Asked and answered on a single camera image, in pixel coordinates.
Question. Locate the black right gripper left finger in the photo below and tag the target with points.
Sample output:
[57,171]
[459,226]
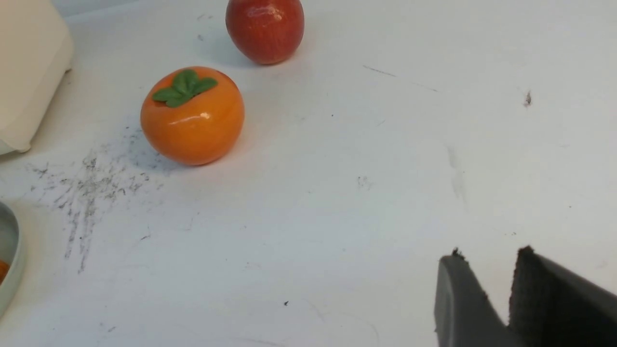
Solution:
[463,314]

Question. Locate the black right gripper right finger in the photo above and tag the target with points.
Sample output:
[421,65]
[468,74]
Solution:
[551,306]

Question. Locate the toasted bread slice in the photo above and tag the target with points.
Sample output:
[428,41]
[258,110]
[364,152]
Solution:
[4,270]

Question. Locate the orange persimmon with green leaf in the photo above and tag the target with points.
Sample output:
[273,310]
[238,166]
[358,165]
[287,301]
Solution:
[193,116]

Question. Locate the red apple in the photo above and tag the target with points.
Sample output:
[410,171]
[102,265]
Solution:
[267,32]

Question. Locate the light green round plate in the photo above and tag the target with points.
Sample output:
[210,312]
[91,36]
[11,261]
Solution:
[12,251]

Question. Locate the white two-slot toaster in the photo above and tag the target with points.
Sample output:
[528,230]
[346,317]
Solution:
[36,49]

